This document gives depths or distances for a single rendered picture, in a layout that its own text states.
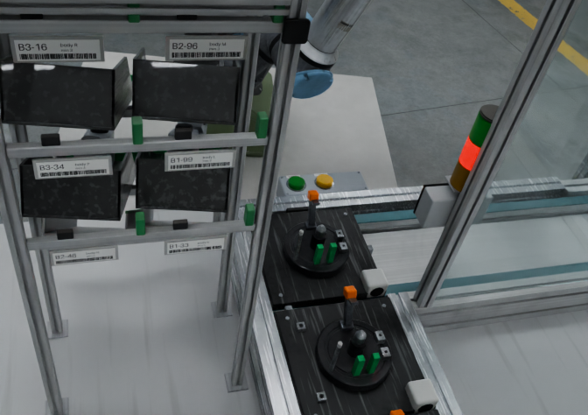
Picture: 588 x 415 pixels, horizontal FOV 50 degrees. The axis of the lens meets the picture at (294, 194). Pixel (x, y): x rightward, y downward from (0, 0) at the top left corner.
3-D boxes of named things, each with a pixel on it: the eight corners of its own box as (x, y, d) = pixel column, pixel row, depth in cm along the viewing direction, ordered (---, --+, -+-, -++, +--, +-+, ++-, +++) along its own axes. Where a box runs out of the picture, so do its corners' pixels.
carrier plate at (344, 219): (248, 221, 140) (248, 214, 139) (349, 213, 147) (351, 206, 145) (271, 310, 124) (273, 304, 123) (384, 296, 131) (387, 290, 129)
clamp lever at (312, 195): (304, 221, 136) (307, 190, 133) (314, 221, 137) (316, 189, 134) (310, 229, 133) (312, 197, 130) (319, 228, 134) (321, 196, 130)
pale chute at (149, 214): (150, 221, 131) (151, 200, 131) (214, 224, 133) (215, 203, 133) (139, 227, 103) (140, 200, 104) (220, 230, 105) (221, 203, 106)
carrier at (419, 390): (273, 317, 123) (282, 277, 114) (387, 302, 130) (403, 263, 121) (305, 435, 107) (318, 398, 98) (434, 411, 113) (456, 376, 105)
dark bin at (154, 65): (150, 81, 105) (150, 36, 103) (228, 87, 107) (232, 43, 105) (131, 118, 79) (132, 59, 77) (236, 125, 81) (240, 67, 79)
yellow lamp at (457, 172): (444, 175, 112) (453, 154, 109) (470, 173, 114) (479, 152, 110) (457, 194, 109) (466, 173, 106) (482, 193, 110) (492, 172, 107)
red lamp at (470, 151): (453, 153, 109) (463, 131, 106) (479, 152, 110) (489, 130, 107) (466, 173, 106) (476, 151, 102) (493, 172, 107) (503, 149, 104)
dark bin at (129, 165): (64, 159, 112) (63, 118, 110) (140, 163, 114) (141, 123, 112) (21, 217, 86) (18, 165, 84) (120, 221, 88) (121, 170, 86)
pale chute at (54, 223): (74, 228, 127) (75, 206, 127) (142, 230, 129) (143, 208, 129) (40, 235, 99) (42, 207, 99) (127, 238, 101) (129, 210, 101)
